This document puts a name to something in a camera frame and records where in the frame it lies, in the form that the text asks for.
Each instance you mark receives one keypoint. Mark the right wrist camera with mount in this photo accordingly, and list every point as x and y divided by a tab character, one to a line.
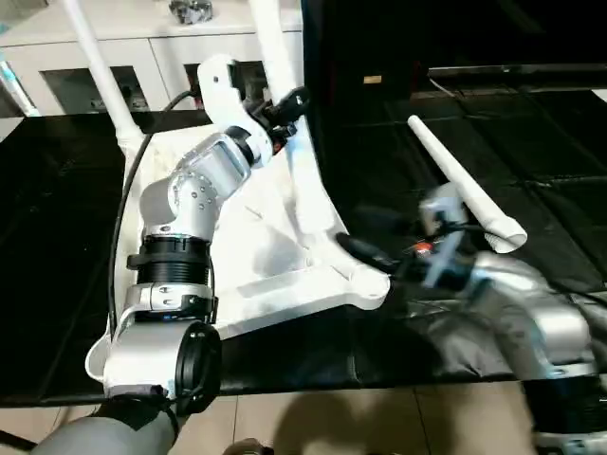
444	223

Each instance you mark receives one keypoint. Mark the long black bar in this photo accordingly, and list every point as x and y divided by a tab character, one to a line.
522	71

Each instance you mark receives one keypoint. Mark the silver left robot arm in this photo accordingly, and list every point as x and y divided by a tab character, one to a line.
180	218

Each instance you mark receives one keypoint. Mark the flat white board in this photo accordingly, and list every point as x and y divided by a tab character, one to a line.
600	93

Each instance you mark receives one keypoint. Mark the dark object on cabinet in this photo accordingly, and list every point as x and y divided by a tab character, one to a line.
191	10

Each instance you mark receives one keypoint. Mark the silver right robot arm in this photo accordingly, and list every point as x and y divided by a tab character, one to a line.
531	313

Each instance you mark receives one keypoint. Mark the black work mat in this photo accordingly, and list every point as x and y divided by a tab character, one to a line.
436	322

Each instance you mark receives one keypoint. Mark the small brown tag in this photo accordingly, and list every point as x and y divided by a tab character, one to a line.
373	81

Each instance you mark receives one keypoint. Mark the dark rounded object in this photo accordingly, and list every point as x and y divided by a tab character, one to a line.
251	448

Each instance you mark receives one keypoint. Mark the white glass-door cabinet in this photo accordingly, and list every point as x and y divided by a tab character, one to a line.
152	57

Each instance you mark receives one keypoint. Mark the white plastic table leg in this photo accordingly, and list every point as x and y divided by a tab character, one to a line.
270	38
100	66
465	180

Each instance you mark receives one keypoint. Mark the pale blue plastic sheet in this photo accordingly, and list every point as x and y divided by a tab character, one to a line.
14	90

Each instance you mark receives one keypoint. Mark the white plastic table top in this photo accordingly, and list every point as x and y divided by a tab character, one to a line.
275	256

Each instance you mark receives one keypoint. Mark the black tripod leg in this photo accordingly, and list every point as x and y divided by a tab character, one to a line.
17	440

